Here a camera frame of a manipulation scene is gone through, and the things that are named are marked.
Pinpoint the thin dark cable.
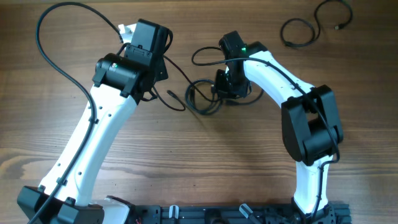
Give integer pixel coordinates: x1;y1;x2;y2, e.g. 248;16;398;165
151;55;218;112

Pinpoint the thick black cable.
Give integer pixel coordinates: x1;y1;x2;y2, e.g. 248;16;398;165
279;0;354;49

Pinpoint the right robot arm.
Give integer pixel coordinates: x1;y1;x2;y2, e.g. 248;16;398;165
215;31;343;223

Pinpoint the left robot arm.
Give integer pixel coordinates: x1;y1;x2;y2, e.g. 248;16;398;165
17;19;172;223

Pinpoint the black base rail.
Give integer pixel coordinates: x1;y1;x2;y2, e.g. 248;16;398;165
125;203;353;224

